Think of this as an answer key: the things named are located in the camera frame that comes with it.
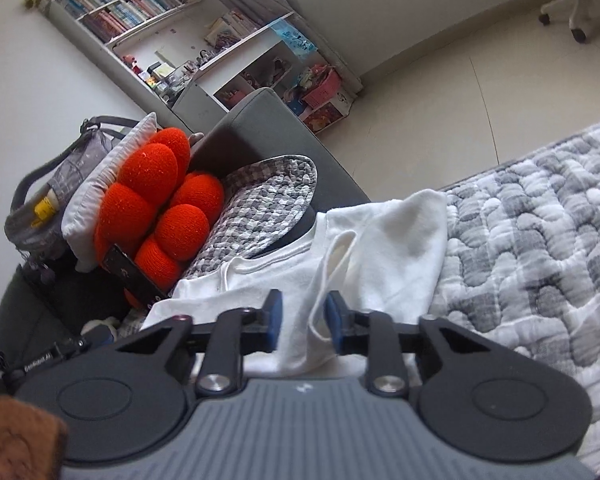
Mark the black smartphone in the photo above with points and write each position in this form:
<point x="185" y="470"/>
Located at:
<point x="130" y="275"/>

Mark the grey checked quilt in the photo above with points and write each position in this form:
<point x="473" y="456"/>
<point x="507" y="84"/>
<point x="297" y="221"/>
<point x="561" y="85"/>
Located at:
<point x="530" y="240"/>

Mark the blue printed sheet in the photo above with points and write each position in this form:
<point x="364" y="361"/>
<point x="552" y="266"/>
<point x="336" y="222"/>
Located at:
<point x="292" y="37"/>

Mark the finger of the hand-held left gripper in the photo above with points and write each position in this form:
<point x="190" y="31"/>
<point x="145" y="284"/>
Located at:
<point x="92" y="330"/>

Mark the light grey pillow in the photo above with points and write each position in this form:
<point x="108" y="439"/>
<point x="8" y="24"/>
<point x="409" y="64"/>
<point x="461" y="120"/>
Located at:
<point x="87" y="195"/>

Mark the dark grey sofa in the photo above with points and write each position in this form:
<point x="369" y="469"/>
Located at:
<point x="260" y="125"/>

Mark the white plush toy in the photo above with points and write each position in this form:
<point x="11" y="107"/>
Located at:
<point x="111" y="327"/>

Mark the yellow bottle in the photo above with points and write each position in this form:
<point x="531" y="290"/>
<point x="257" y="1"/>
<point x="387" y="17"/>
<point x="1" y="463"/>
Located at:
<point x="44" y="211"/>

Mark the rows of books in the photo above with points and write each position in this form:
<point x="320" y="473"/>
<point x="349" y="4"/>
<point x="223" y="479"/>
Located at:
<point x="125" y="10"/>

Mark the white bookshelf desk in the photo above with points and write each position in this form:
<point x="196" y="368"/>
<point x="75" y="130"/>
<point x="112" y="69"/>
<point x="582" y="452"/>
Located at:
<point x="260" y="50"/>

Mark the white printed t-shirt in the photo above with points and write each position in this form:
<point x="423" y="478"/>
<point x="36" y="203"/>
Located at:
<point x="380" y="240"/>

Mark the purple pompom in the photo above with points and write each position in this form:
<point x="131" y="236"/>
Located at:
<point x="47" y="275"/>

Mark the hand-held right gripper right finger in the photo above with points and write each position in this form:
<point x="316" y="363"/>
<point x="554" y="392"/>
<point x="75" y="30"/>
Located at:
<point x="334" y="317"/>

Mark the grey backpack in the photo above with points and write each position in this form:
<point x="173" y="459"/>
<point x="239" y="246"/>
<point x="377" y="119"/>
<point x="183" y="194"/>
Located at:
<point x="30" y="235"/>

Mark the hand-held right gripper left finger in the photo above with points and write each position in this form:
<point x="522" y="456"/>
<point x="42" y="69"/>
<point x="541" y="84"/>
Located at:
<point x="275" y="317"/>

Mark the orange pumpkin cushion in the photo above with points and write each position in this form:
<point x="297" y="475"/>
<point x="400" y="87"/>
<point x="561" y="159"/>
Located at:
<point x="145" y="170"/>

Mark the pink plastic basket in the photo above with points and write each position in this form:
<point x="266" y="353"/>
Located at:
<point x="322" y="87"/>

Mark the person's right forearm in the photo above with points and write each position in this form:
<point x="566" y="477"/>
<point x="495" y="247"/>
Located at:
<point x="20" y="440"/>

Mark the printed storage box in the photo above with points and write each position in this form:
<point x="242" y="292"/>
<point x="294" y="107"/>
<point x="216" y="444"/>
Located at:
<point x="330" y="115"/>

